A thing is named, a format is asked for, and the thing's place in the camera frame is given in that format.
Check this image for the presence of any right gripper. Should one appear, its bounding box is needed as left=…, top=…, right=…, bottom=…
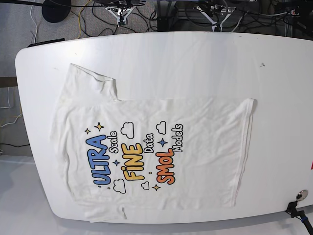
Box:
left=105, top=6, right=135, bottom=27

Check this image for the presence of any yellow cable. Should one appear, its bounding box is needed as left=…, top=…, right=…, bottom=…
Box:
left=77, top=0, right=93, bottom=40

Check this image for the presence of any white cable on floor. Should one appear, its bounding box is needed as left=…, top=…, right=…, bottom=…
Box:
left=0, top=87, right=23, bottom=128

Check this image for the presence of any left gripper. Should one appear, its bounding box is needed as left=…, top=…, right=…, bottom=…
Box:
left=193, top=4, right=236, bottom=31

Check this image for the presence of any white printed T-shirt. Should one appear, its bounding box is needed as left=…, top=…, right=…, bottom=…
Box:
left=50, top=64, right=254, bottom=222

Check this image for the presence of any black clamp with cable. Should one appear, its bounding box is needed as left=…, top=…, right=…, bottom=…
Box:
left=285, top=201, right=313, bottom=235

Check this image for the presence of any silver table grommet right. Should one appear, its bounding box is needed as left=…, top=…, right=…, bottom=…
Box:
left=296, top=189, right=309, bottom=201

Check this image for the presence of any black round stand base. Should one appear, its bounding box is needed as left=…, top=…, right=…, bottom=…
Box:
left=42, top=0, right=71, bottom=23

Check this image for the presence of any black metal frame post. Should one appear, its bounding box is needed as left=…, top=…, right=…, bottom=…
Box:
left=154, top=0, right=177, bottom=32

